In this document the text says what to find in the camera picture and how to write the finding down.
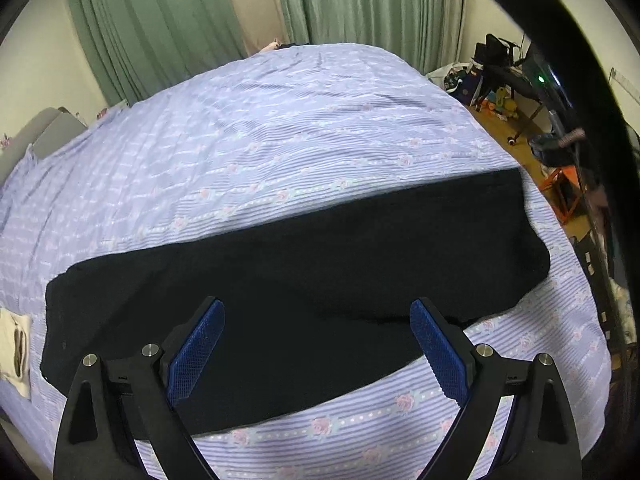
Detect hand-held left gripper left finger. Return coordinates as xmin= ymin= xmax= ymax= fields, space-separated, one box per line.
xmin=52 ymin=296 xmax=228 ymax=480

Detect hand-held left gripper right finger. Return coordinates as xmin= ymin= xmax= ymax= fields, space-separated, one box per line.
xmin=409 ymin=296 xmax=583 ymax=480

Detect black pants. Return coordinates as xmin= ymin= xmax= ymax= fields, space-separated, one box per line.
xmin=39 ymin=167 xmax=552 ymax=436

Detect white cloth item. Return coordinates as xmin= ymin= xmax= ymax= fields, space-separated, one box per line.
xmin=0 ymin=308 xmax=33 ymax=401

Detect orange stool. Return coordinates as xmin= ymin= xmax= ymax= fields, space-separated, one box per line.
xmin=542 ymin=167 xmax=583 ymax=226

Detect purple floral bedsheet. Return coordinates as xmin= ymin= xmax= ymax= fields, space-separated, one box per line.
xmin=0 ymin=42 xmax=613 ymax=480

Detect yellow toy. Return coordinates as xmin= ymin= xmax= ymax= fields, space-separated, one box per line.
xmin=492 ymin=87 xmax=521 ymax=116

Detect white printed bag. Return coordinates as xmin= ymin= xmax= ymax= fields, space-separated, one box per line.
xmin=427 ymin=62 xmax=481 ymax=106

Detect black desk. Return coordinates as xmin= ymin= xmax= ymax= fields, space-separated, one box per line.
xmin=480 ymin=62 xmax=551 ymax=136

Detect black monitor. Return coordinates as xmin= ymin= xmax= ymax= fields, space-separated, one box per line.
xmin=474 ymin=34 xmax=518 ymax=67

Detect green curtain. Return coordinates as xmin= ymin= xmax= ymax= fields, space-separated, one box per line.
xmin=275 ymin=0 xmax=446 ymax=73
xmin=62 ymin=0 xmax=248 ymax=106

